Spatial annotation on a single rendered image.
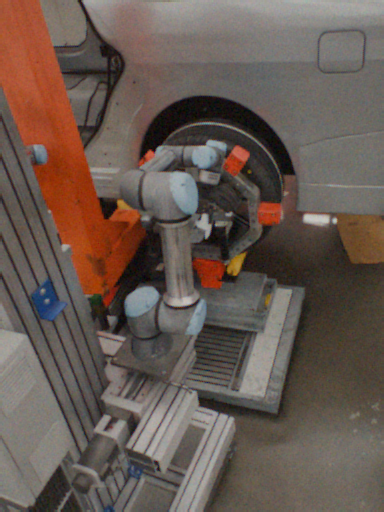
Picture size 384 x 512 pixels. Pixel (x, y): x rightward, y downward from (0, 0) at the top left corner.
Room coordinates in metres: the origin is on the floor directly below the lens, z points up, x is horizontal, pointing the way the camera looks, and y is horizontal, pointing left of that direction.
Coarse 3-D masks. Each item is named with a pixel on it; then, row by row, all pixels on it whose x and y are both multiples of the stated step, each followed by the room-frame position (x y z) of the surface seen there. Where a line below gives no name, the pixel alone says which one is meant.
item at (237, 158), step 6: (234, 150) 1.98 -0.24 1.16; (240, 150) 2.00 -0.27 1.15; (228, 156) 2.01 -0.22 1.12; (234, 156) 1.95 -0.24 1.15; (240, 156) 1.96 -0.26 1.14; (246, 156) 1.97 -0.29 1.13; (228, 162) 1.97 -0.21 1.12; (234, 162) 1.96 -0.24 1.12; (240, 162) 1.94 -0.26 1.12; (228, 168) 1.97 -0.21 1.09; (234, 168) 1.96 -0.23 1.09; (240, 168) 1.95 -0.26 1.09; (234, 174) 1.96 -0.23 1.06
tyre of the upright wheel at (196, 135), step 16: (192, 128) 2.24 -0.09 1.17; (208, 128) 2.20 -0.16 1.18; (224, 128) 2.20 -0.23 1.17; (240, 128) 2.22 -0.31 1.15; (176, 144) 2.15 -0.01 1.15; (192, 144) 2.12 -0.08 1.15; (240, 144) 2.09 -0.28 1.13; (256, 144) 2.15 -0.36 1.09; (256, 160) 2.04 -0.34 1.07; (256, 176) 2.00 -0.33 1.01; (272, 176) 2.05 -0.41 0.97; (272, 192) 1.99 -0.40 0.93; (272, 224) 1.99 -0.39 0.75; (256, 240) 2.01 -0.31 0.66
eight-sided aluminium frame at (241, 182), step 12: (180, 168) 2.06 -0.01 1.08; (192, 168) 2.04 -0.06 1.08; (228, 180) 1.97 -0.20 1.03; (240, 180) 1.96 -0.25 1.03; (252, 192) 1.93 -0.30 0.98; (252, 204) 1.94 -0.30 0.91; (252, 216) 1.93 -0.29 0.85; (156, 228) 2.13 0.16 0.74; (252, 228) 1.93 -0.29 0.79; (240, 240) 1.99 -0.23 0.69; (252, 240) 1.93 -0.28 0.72; (192, 252) 2.06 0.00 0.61; (204, 252) 2.04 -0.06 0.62; (216, 252) 2.02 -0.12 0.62; (240, 252) 1.96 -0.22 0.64
